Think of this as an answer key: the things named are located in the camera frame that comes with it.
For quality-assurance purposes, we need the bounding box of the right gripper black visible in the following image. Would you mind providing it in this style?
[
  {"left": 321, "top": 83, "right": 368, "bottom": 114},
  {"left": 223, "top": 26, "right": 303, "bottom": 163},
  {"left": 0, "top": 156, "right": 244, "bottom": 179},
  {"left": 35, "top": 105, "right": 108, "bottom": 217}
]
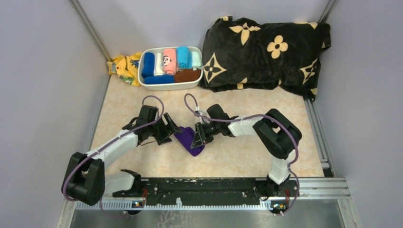
[{"left": 192, "top": 122, "right": 221, "bottom": 149}]

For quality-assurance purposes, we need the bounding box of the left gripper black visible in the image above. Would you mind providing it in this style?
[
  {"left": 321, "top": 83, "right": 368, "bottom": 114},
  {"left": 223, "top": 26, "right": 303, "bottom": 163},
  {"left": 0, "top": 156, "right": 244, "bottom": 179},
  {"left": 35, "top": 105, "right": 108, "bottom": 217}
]
[{"left": 148, "top": 113, "right": 182, "bottom": 145}]

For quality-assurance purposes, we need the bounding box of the purple towel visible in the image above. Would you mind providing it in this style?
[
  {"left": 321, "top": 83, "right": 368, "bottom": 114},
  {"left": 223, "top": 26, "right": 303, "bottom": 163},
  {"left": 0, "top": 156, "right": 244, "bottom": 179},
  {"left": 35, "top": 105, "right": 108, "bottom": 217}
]
[{"left": 174, "top": 126, "right": 205, "bottom": 157}]

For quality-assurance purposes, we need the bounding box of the pink panda towel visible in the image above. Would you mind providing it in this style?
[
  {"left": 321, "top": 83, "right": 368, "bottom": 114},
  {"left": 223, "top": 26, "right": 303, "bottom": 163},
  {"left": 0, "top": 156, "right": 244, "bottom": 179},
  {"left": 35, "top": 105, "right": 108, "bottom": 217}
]
[{"left": 162, "top": 48, "right": 177, "bottom": 75}]

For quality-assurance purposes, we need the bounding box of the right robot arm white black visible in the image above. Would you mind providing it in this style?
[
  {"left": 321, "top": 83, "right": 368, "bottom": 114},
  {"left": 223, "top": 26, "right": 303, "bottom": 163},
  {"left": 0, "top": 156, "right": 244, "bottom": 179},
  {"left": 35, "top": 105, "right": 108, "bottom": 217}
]
[{"left": 190, "top": 104, "right": 302, "bottom": 196}]

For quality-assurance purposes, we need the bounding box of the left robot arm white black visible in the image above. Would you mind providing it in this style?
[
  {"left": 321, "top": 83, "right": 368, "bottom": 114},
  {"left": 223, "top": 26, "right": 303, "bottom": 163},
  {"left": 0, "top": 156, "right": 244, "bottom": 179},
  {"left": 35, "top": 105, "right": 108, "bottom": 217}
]
[{"left": 61, "top": 105, "right": 182, "bottom": 206}]

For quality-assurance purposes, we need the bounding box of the white plastic bin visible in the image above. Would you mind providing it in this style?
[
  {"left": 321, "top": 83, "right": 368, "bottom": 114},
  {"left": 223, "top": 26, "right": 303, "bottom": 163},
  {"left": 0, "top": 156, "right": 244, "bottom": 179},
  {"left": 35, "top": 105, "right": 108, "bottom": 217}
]
[{"left": 137, "top": 47, "right": 203, "bottom": 91}]

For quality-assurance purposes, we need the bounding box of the dark blue rolled towel lying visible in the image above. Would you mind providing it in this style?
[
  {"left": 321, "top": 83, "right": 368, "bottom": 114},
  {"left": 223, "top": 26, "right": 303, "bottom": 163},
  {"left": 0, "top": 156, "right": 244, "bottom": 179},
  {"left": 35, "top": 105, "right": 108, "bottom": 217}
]
[{"left": 144, "top": 74, "right": 174, "bottom": 85}]

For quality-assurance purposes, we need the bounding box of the brown rolled towel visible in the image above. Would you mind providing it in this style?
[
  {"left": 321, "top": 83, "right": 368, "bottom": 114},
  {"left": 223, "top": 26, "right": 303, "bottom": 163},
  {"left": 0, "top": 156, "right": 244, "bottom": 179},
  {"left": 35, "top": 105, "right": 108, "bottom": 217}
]
[{"left": 173, "top": 69, "right": 201, "bottom": 83}]

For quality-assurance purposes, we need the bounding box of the dark blue rolled towel upright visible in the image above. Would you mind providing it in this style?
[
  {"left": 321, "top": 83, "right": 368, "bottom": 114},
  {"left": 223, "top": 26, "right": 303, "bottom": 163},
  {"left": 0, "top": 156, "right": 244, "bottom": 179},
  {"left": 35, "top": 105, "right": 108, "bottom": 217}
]
[{"left": 142, "top": 52, "right": 155, "bottom": 78}]

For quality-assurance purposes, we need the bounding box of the yellow patterned cloth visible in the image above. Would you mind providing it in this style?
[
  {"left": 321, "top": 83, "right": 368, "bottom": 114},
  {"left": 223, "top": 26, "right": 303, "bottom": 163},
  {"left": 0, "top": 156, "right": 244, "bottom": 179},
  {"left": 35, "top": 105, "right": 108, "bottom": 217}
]
[{"left": 106, "top": 53, "right": 142, "bottom": 87}]

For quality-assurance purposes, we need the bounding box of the pale mint rolled towel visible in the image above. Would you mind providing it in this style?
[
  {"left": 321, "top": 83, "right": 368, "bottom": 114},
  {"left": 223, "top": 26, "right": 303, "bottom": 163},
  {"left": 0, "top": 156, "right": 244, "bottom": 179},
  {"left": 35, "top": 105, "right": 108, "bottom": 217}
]
[{"left": 191, "top": 51, "right": 202, "bottom": 69}]

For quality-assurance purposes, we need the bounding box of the white rolled towel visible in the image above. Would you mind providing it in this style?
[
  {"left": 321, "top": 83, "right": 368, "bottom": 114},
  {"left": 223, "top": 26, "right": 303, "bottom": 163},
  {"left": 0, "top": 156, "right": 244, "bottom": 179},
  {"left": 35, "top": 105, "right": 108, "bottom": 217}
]
[{"left": 154, "top": 53, "right": 164, "bottom": 76}]

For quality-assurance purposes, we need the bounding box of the black floral blanket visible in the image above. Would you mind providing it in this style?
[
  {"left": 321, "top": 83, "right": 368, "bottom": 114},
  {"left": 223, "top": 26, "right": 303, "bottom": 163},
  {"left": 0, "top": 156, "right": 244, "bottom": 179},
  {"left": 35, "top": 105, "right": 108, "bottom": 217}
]
[{"left": 199, "top": 16, "right": 331, "bottom": 100}]

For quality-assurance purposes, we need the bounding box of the light blue rolled towel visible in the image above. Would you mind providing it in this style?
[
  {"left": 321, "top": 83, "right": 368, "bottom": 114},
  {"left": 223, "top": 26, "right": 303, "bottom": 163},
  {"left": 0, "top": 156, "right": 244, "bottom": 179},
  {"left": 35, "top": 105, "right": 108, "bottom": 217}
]
[{"left": 176, "top": 46, "right": 190, "bottom": 69}]

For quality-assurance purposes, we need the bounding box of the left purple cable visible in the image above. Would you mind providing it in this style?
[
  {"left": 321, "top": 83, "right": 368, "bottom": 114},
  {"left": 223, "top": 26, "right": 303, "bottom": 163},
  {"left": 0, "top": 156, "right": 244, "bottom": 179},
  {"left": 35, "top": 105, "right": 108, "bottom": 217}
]
[{"left": 62, "top": 95, "right": 165, "bottom": 219}]

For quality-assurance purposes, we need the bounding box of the purple cable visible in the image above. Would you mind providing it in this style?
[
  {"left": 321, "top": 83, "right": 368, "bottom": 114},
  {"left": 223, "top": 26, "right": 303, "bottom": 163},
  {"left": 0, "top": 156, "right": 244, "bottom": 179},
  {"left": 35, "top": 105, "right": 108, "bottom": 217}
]
[
  {"left": 183, "top": 93, "right": 300, "bottom": 216},
  {"left": 62, "top": 95, "right": 165, "bottom": 219}
]

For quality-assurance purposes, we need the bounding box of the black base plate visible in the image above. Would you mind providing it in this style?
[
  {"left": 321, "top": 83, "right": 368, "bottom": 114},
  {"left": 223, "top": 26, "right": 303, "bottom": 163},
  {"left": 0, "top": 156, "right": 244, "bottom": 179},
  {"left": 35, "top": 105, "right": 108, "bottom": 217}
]
[{"left": 112, "top": 177, "right": 297, "bottom": 206}]

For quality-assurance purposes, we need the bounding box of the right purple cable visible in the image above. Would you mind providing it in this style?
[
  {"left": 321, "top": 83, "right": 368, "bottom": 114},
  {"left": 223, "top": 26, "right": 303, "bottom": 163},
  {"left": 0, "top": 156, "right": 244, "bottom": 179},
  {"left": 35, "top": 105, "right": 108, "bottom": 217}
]
[{"left": 183, "top": 93, "right": 300, "bottom": 216}]

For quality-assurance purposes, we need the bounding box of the aluminium frame rail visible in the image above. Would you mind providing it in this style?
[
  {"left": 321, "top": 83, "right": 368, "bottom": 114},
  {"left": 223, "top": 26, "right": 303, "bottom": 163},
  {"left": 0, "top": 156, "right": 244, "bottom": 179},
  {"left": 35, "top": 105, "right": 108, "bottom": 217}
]
[{"left": 58, "top": 177, "right": 361, "bottom": 228}]

